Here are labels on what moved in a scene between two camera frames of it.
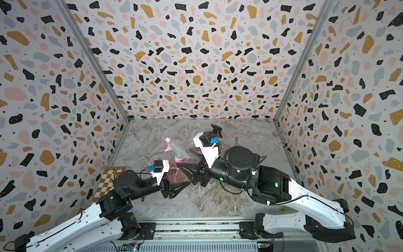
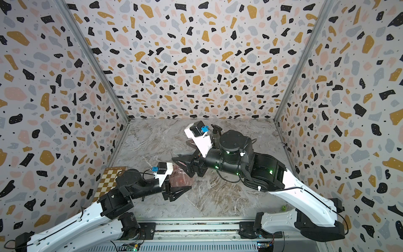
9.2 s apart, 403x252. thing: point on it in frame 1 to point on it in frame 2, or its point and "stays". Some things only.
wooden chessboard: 106,183 stays
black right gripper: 201,172 to 195,161
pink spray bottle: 176,175 stays
